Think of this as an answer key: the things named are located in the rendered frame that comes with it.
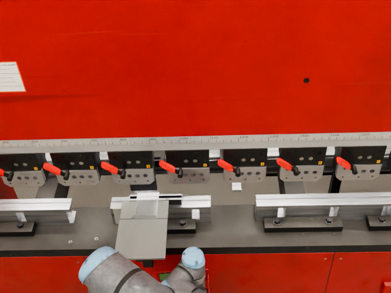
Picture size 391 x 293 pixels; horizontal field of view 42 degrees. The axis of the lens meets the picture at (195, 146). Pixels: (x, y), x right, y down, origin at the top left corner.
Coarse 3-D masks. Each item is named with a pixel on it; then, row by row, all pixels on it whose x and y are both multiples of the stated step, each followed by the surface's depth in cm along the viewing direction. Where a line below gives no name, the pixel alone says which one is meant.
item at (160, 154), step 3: (156, 153) 211; (159, 153) 210; (162, 153) 212; (156, 156) 209; (159, 156) 209; (162, 156) 211; (156, 159) 210; (159, 159) 210; (162, 159) 210; (156, 162) 210; (156, 165) 211
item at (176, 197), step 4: (132, 196) 199; (136, 196) 199; (160, 196) 199; (164, 196) 199; (168, 196) 199; (172, 196) 199; (176, 196) 199; (180, 196) 199; (172, 200) 197; (176, 200) 197; (180, 200) 197; (172, 204) 199; (176, 204) 199; (180, 204) 199
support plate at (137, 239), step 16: (128, 208) 195; (160, 208) 194; (128, 224) 189; (144, 224) 189; (160, 224) 188; (128, 240) 184; (144, 240) 183; (160, 240) 183; (128, 256) 179; (144, 256) 178; (160, 256) 178
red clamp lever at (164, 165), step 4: (160, 160) 176; (160, 164) 174; (164, 164) 175; (168, 164) 176; (164, 168) 175; (168, 168) 175; (172, 168) 176; (180, 168) 180; (172, 172) 177; (176, 172) 178; (180, 172) 178; (180, 176) 178
